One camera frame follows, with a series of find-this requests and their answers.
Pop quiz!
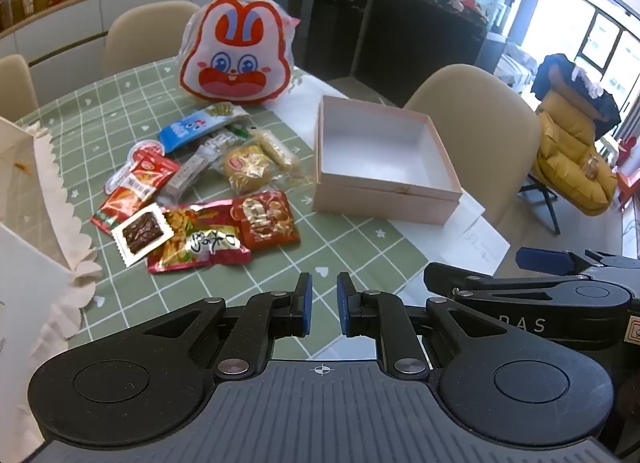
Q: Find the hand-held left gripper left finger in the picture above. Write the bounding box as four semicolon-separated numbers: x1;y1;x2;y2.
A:
142;272;314;380

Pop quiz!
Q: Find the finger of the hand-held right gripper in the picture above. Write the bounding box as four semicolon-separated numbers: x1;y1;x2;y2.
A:
516;247;608;278
423;262;566;314

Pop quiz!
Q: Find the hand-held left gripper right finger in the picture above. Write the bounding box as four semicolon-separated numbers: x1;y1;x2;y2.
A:
336;271;507;380

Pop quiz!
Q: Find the orange red nut packet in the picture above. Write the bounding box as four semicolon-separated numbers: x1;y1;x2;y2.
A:
231;190;302;250

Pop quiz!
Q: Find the magenta snack packet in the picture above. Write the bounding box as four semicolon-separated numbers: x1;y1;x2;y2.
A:
146;199;252;275

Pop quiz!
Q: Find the golden pastry packet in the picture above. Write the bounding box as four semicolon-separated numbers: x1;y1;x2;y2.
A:
215;143;273;196

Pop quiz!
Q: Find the pink cardboard box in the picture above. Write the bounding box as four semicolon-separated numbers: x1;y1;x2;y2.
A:
312;95;463;228

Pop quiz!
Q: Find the clear egg roll packet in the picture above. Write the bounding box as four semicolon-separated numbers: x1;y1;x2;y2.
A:
250;129;303;178

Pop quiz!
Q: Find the grey white snack packet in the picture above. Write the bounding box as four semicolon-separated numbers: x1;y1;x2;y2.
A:
162;145;221;204

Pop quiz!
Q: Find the dark jerky packet white edge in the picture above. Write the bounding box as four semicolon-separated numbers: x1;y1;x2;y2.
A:
111;203;173;269

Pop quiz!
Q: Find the red packet with white label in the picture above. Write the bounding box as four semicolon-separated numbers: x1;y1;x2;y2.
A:
104;139;182;204

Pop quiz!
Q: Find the red orange chili packet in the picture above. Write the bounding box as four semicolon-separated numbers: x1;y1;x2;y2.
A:
90;187;157;236

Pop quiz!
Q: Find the blue snack packet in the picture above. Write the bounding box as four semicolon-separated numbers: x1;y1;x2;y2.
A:
158;102;250;154

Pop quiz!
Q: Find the white paper sheet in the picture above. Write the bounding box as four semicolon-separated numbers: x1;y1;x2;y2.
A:
390;190;508;276

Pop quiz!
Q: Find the yellow lounge chair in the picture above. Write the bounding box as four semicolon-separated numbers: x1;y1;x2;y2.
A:
520;88;621;236

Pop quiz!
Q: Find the green checkered tablecloth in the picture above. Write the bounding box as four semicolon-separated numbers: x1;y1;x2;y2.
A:
10;55;436;394

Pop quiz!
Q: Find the dark jacket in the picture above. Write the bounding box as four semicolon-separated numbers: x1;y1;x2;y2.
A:
531;53;623;136

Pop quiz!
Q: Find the light patterned sofa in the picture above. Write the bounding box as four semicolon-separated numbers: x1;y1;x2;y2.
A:
495;38;538;88

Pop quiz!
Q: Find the glass balcony window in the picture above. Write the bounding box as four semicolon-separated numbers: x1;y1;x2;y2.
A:
575;8;640;144

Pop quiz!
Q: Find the black tank cabinet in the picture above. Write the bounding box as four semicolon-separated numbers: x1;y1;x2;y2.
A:
359;0;493;94

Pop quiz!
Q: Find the white red rabbit-shaped bag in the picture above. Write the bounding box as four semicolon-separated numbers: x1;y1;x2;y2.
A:
179;0;301;106

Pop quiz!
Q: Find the black floor dispenser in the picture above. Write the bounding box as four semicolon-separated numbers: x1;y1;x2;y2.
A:
305;0;375;81

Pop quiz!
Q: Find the white scalloped-edge paper bag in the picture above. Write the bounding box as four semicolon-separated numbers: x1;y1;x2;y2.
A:
0;117;105;459

